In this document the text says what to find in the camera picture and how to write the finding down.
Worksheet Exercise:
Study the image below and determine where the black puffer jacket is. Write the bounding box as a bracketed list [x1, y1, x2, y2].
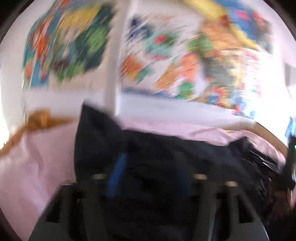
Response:
[74, 105, 295, 240]

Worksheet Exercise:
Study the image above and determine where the pink bed sheet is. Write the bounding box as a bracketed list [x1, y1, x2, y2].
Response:
[1, 118, 285, 240]

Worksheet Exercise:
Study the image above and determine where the whale and flowers poster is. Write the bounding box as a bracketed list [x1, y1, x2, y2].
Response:
[189, 21, 259, 109]

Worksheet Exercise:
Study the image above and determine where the fruit juice drawing poster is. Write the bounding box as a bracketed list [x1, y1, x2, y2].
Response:
[121, 13, 203, 99]

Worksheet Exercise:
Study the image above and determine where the red-haired girl poster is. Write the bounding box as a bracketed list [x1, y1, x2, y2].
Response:
[22, 1, 72, 89]

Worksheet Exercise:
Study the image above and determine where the blond anime character poster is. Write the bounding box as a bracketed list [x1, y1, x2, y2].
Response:
[51, 3, 115, 82]

